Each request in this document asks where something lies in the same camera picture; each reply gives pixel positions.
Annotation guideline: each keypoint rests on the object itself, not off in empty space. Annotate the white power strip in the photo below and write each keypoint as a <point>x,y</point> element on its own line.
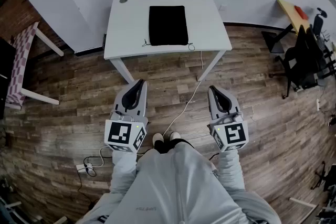
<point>84,166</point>

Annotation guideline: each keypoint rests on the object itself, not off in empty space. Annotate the yellow wooden desk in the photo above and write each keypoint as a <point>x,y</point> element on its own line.
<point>288,11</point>

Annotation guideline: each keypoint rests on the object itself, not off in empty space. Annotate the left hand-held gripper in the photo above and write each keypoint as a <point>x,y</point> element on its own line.
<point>118,135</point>

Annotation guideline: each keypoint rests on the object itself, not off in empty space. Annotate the person's left forearm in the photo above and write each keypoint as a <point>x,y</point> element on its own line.
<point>123,170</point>

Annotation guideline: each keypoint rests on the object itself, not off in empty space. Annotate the person's left white shoe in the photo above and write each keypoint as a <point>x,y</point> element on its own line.
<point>157,137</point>

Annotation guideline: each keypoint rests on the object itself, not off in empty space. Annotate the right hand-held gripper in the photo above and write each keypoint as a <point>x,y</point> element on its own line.
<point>233,136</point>

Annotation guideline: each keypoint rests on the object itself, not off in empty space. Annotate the person's right white shoe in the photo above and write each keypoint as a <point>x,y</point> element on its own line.
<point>175,136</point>

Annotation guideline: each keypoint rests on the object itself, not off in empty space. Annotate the person's grey jacket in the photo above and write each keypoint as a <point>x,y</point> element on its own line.
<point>170,186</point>

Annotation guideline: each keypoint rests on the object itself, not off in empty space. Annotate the person's black trousers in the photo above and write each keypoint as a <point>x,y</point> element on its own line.
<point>162,147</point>

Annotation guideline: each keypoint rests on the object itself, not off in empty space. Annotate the red object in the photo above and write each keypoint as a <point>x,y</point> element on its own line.
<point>301,12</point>

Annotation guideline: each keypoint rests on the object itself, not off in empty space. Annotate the person's right forearm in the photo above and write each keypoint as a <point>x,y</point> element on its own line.
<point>231,170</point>

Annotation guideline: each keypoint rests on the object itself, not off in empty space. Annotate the person's white shoe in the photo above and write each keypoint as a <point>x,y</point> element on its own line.
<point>175,136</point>
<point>157,137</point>

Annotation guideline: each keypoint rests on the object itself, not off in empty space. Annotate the black desk base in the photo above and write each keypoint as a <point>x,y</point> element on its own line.
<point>273,42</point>

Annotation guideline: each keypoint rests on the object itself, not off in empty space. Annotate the small black office chair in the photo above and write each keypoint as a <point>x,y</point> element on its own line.
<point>328,178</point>

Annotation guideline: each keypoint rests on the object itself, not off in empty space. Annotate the white table leg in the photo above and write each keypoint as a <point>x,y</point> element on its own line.
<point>210,66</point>
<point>122,69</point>

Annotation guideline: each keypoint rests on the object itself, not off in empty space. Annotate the pink checkered chair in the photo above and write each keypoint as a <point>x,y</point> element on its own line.
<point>19,60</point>

